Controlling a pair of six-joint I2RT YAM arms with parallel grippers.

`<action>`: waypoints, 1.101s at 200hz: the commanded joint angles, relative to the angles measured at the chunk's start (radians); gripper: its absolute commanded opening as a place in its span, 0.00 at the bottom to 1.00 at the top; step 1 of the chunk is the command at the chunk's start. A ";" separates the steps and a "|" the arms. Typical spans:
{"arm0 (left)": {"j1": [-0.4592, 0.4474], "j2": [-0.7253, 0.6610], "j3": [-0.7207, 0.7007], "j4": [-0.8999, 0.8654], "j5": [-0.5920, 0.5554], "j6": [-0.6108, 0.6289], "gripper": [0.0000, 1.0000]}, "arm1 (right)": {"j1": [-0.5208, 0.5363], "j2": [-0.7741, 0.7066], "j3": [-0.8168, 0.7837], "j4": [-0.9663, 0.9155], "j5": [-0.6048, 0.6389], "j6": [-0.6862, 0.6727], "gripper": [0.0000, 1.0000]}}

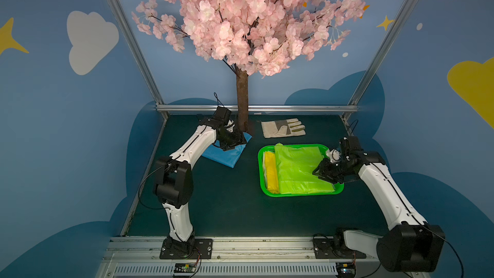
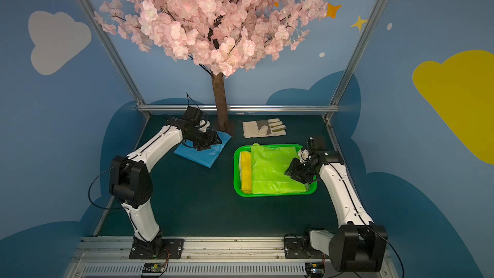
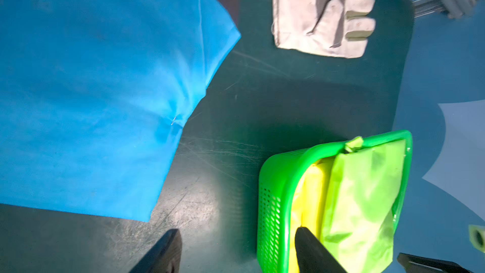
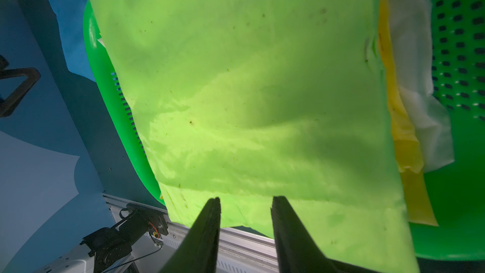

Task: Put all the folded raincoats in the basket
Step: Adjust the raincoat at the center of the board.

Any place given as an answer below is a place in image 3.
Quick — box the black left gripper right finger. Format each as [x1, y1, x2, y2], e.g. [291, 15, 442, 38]
[295, 227, 347, 273]

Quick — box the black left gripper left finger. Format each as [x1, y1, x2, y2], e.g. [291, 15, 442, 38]
[130, 229, 183, 273]

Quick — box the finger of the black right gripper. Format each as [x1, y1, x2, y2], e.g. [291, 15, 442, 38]
[397, 253, 472, 273]

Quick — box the large yellow raincoat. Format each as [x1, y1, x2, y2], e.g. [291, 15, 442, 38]
[288, 157, 335, 272]

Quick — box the lime green raincoat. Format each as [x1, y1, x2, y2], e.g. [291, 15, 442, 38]
[320, 137, 405, 272]

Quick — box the green plastic basket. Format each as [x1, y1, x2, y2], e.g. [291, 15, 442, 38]
[257, 130, 413, 272]

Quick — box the blue raincoat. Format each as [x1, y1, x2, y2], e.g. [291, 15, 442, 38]
[1, 0, 241, 222]

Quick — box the grey white work glove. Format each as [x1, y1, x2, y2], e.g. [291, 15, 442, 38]
[272, 0, 376, 59]

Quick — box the rear aluminium frame bar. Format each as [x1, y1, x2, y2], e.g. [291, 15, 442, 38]
[413, 0, 478, 19]

